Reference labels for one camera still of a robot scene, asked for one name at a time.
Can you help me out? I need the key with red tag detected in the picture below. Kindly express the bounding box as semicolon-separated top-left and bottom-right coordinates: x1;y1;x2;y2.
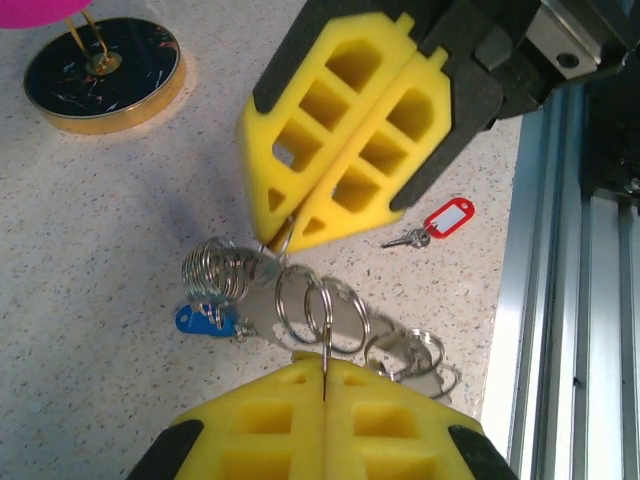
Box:
380;197;475;250

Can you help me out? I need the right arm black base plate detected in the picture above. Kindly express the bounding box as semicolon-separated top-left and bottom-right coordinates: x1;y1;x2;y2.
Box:
579;82;640;201

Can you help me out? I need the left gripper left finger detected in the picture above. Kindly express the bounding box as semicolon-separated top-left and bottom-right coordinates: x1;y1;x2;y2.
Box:
127;349;326;480

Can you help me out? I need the pink plastic goblet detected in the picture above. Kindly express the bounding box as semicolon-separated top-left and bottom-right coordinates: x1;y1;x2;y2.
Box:
0;0;94;29

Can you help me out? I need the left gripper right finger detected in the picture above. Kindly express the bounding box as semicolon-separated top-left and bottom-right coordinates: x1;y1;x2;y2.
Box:
323;357;519;480

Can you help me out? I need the long aluminium frame rail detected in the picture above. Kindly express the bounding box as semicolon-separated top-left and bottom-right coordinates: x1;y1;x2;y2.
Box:
479;84;640;480

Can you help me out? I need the metal keyring holder with rings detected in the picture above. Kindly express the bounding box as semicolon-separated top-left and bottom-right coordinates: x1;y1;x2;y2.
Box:
179;234;464;401

